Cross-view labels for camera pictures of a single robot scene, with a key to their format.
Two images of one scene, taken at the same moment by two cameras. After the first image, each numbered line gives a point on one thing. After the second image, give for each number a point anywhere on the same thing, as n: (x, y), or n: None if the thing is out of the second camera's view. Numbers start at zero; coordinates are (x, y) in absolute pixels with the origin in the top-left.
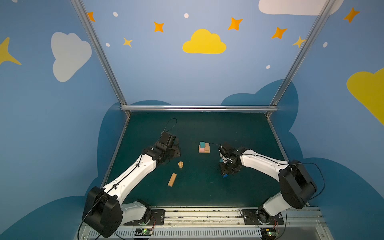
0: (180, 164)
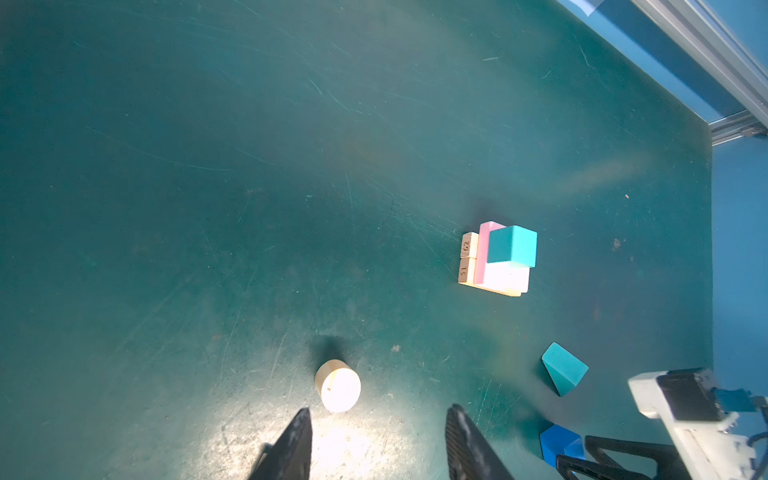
0: (338, 385)
